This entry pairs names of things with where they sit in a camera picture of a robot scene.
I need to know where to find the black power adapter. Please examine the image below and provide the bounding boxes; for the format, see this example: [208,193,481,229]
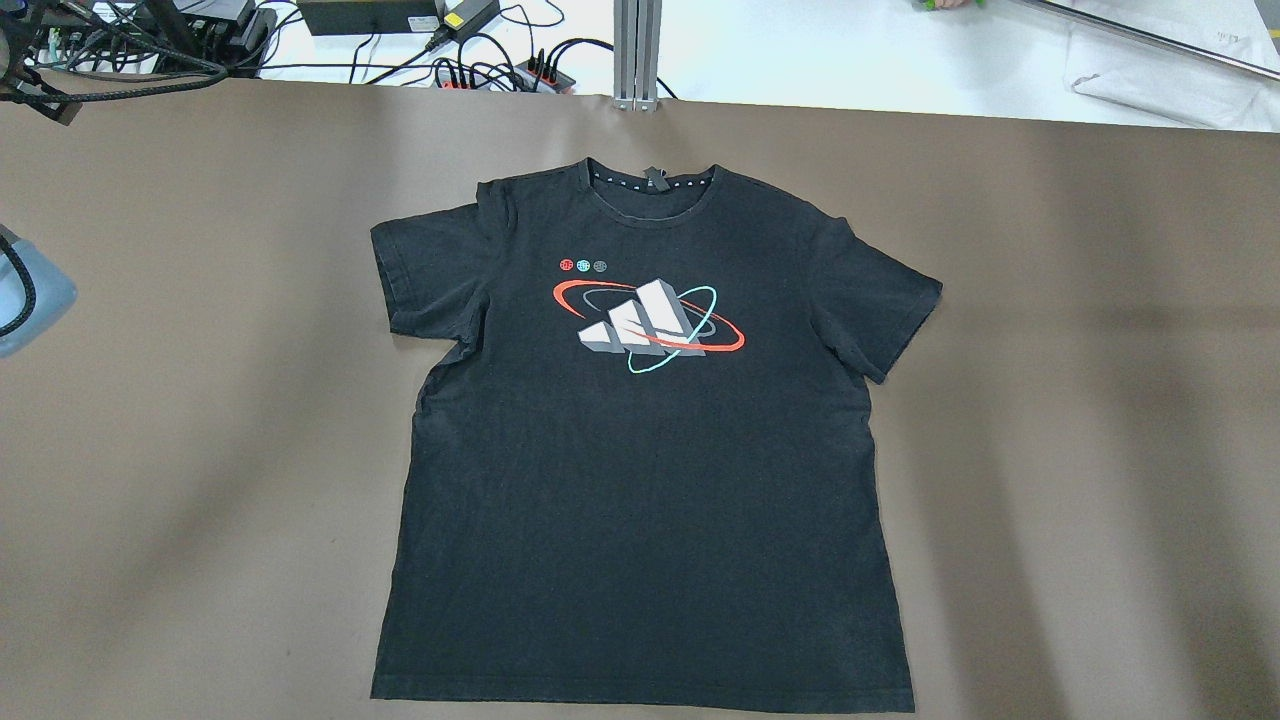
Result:
[424,0,500,53]

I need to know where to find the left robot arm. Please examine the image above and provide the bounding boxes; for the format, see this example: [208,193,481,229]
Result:
[1,225,78,357]

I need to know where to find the black graphic t-shirt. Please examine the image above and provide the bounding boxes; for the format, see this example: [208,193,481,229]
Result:
[370,158,942,714]

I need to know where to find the clear plastic bag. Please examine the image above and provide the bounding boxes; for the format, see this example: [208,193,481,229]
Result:
[1062,1,1277,132]

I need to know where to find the aluminium frame post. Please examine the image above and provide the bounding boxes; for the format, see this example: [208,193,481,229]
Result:
[613,0,663,113]

